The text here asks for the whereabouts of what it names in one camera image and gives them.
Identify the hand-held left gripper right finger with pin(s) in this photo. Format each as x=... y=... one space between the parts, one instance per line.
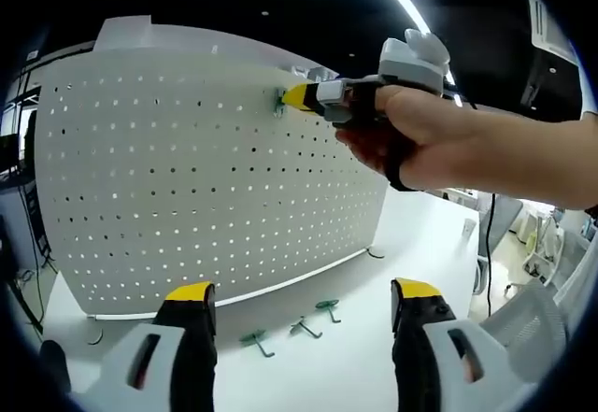
x=472 y=337

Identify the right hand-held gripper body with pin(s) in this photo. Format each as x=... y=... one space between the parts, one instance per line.
x=406 y=66

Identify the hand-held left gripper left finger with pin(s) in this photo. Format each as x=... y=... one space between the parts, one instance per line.
x=135 y=365

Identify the green hook assembly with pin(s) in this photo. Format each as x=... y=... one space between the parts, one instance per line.
x=254 y=337
x=279 y=99
x=327 y=304
x=299 y=328

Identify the white perforated mounting plate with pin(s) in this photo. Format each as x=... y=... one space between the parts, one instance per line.
x=210 y=188

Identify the person's right hand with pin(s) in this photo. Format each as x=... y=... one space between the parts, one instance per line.
x=420 y=132

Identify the white storage shelf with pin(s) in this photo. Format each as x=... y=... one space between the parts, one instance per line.
x=317 y=73

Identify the grey mesh office chair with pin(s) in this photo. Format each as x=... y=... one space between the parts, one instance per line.
x=528 y=328

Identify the black computer mouse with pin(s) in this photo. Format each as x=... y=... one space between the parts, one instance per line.
x=53 y=365

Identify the paper cup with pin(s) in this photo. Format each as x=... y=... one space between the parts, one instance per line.
x=468 y=227

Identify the ceiling air conditioner unit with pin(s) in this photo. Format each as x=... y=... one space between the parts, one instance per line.
x=546 y=19

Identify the white partition panel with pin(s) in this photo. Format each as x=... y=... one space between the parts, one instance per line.
x=123 y=33

